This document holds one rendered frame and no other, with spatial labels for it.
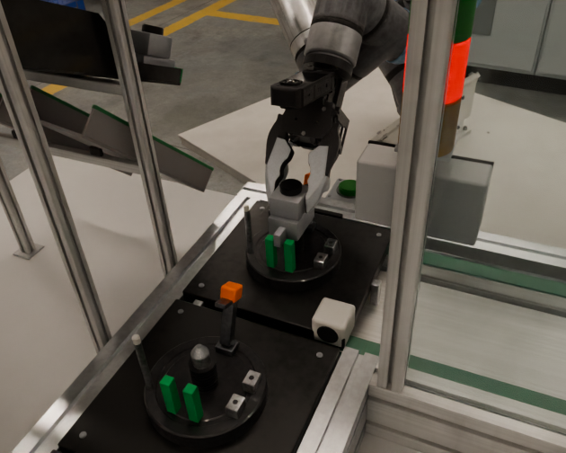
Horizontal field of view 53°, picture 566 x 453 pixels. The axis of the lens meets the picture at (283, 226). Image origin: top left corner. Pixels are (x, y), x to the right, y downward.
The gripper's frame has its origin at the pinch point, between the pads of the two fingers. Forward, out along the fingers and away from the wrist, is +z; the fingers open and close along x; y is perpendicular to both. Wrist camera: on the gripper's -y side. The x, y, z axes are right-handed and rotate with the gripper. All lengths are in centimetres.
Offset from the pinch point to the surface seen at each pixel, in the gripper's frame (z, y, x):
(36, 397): 35.3, -5.9, 27.4
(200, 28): -154, 328, 235
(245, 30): -159, 333, 197
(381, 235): 1.1, 15.3, -10.4
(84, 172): 1, 32, 61
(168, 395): 24.6, -18.0, 1.1
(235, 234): 6.3, 9.6, 10.9
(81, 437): 31.9, -18.5, 9.9
